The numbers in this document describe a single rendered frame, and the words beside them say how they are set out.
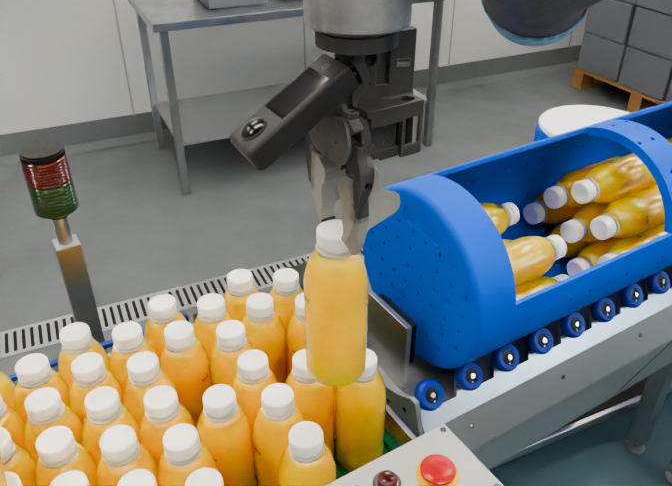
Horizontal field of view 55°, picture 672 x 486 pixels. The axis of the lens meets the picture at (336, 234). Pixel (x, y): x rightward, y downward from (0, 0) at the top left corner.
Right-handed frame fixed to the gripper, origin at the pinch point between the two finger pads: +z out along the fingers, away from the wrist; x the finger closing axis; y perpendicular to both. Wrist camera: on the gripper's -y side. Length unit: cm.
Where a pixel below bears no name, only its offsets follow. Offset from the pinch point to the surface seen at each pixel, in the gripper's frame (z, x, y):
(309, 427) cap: 22.7, -2.6, -5.1
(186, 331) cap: 22.6, 20.2, -11.1
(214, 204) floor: 131, 234, 69
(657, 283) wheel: 35, 2, 69
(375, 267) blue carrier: 25.9, 22.9, 21.5
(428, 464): 20.2, -14.9, 1.8
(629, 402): 117, 26, 123
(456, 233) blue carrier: 10.3, 5.8, 21.9
